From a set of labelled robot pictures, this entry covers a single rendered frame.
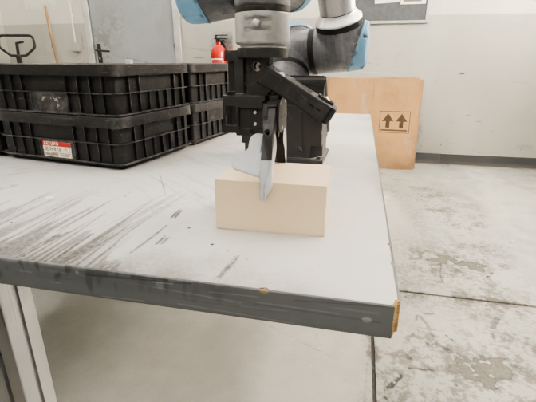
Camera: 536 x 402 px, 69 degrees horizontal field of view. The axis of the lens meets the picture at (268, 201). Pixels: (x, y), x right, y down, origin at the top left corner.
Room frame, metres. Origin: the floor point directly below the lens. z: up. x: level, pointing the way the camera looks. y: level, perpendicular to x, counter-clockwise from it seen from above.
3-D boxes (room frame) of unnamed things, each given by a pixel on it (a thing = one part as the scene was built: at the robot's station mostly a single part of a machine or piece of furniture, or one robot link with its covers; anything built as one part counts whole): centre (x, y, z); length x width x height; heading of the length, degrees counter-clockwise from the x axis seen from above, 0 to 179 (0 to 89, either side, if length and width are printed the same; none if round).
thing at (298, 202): (0.58, -0.01, 0.74); 0.16 x 0.12 x 0.07; 79
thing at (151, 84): (1.07, 0.45, 0.87); 0.40 x 0.30 x 0.11; 68
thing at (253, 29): (0.58, 0.01, 0.97); 0.08 x 0.08 x 0.05
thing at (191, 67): (1.34, 0.34, 0.92); 0.40 x 0.30 x 0.02; 68
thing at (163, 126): (1.07, 0.45, 0.76); 0.40 x 0.30 x 0.12; 68
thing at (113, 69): (1.07, 0.45, 0.92); 0.40 x 0.30 x 0.02; 68
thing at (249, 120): (0.59, 0.01, 0.89); 0.09 x 0.08 x 0.12; 79
